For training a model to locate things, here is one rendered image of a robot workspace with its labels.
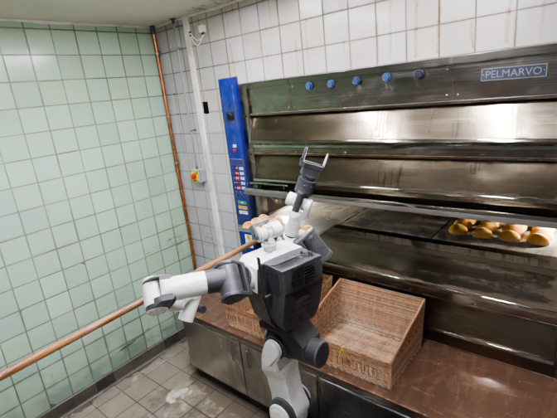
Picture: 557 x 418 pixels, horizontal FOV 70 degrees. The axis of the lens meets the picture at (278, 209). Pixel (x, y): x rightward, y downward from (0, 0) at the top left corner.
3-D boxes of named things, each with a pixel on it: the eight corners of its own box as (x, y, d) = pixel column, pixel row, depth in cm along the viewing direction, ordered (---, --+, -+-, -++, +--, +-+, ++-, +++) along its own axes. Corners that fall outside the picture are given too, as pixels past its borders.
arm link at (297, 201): (315, 187, 192) (307, 209, 196) (294, 180, 194) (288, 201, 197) (311, 193, 181) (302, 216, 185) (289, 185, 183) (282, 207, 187)
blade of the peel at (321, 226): (307, 243, 231) (306, 238, 230) (238, 230, 264) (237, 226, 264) (337, 223, 257) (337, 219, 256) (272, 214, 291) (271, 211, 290)
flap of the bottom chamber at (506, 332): (269, 282, 303) (272, 256, 302) (553, 364, 190) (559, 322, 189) (265, 282, 299) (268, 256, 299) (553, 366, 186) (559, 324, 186)
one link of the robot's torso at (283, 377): (314, 410, 192) (307, 326, 179) (293, 436, 179) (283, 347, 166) (289, 398, 202) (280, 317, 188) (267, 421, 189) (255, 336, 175)
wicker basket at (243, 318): (271, 293, 302) (267, 260, 294) (336, 312, 267) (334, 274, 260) (225, 325, 266) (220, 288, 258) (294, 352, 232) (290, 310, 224)
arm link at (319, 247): (321, 251, 190) (333, 249, 177) (307, 264, 187) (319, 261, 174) (306, 232, 190) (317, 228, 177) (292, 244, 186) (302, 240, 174)
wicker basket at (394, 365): (341, 314, 265) (339, 276, 257) (428, 340, 229) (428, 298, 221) (298, 354, 229) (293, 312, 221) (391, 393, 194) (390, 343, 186)
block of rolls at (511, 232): (476, 204, 265) (476, 196, 263) (564, 212, 235) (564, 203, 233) (445, 234, 221) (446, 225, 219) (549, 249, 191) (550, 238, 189)
